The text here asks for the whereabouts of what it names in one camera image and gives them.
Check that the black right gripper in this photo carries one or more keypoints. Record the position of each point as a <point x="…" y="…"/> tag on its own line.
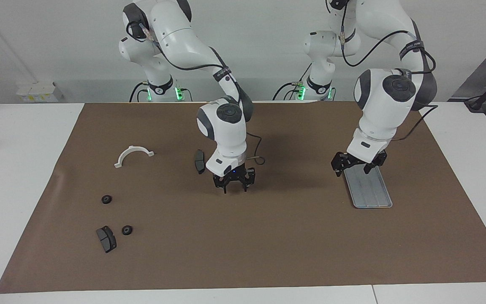
<point x="234" y="176"/>

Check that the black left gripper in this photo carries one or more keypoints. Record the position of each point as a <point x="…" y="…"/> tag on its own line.
<point x="359" y="160"/>

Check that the small black bearing gear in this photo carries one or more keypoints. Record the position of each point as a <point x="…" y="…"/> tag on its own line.
<point x="106" y="199"/>
<point x="126" y="230"/>

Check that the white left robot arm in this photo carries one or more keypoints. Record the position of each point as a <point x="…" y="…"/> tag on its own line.
<point x="382" y="109"/>

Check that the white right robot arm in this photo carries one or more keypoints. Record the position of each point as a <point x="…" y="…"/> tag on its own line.
<point x="226" y="126"/>

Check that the silver metal tray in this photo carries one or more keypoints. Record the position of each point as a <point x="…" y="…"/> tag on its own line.
<point x="373" y="194"/>

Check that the single grey brake pad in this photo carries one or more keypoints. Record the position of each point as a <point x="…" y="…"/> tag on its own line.
<point x="199" y="161"/>

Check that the brown table mat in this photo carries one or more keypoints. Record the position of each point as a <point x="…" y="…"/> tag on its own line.
<point x="242" y="253"/>

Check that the stacked grey brake pads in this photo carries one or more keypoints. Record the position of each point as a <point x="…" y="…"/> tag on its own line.
<point x="107" y="240"/>

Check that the white semicircular plastic bracket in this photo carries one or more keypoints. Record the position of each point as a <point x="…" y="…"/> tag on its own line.
<point x="132" y="148"/>

